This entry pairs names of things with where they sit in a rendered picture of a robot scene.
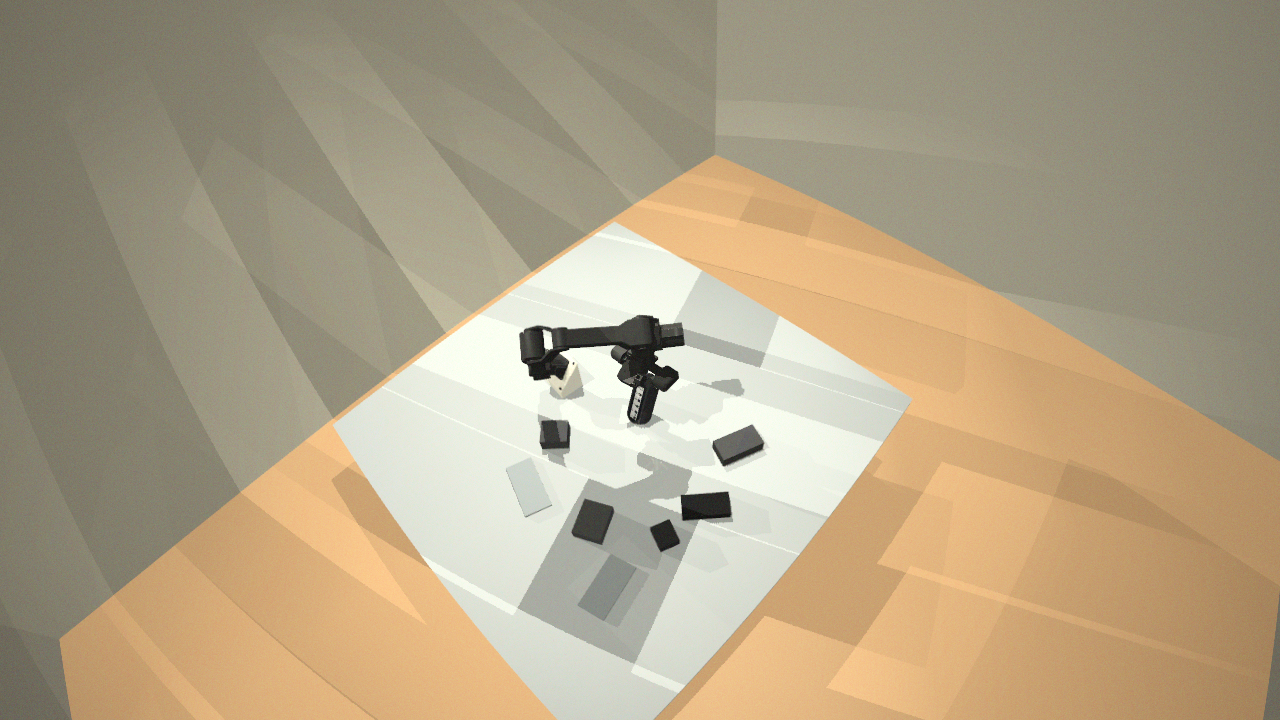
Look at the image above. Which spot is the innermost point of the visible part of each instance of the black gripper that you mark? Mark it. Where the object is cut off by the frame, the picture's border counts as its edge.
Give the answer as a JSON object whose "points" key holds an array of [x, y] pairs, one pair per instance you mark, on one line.
{"points": [[664, 378]]}

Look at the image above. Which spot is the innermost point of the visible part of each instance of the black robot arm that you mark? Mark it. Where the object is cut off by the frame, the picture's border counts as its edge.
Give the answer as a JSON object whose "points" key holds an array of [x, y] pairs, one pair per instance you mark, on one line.
{"points": [[641, 334]]}

